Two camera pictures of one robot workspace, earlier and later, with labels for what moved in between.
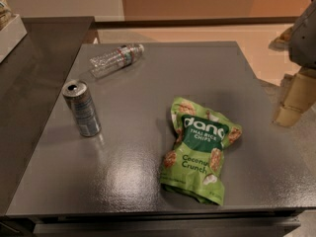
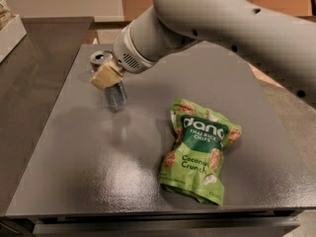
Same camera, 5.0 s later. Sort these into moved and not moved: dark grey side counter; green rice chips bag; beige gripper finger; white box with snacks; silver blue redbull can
Moved: beige gripper finger; silver blue redbull can
Not moved: dark grey side counter; white box with snacks; green rice chips bag
